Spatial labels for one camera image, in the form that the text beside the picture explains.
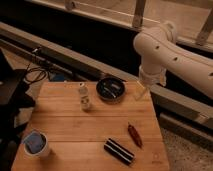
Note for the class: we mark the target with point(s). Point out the white wrist tool mount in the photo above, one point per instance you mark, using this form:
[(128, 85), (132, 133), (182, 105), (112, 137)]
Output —
[(148, 80)]

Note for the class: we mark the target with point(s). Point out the red chili pepper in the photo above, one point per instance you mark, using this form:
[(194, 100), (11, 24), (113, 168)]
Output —
[(135, 135)]

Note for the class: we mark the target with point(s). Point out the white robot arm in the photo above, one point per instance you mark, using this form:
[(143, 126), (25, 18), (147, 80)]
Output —
[(159, 53)]

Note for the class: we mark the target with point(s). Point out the black round bowl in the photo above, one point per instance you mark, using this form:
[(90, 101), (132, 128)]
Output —
[(110, 89)]

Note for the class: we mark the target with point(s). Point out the small clear plastic bottle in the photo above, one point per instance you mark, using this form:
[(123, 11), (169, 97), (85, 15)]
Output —
[(84, 97)]

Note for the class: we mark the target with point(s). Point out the black white striped block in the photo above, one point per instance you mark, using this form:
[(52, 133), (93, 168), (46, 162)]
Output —
[(119, 151)]

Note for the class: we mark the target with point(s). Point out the black equipment at left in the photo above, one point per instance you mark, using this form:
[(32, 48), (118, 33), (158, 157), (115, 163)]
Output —
[(12, 97)]

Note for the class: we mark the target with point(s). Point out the grey metal rail beam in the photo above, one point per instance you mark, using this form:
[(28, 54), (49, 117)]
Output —
[(186, 107)]

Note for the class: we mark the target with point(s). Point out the wooden railing frame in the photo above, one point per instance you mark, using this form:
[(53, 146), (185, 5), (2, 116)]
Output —
[(193, 18)]

